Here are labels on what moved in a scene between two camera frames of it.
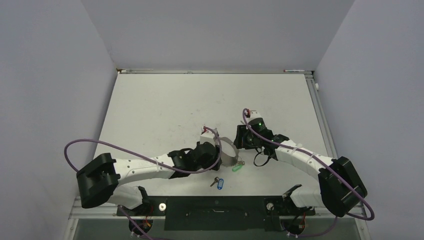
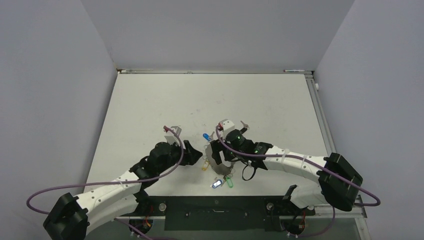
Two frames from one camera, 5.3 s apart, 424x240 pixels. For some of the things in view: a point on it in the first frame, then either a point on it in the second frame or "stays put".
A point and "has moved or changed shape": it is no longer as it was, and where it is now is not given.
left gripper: (213, 159) → (190, 155)
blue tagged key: (220, 183) has moved or changed shape
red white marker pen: (287, 70) stays put
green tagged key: (238, 166) → (229, 182)
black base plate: (216, 213) stays put
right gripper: (241, 141) → (219, 146)
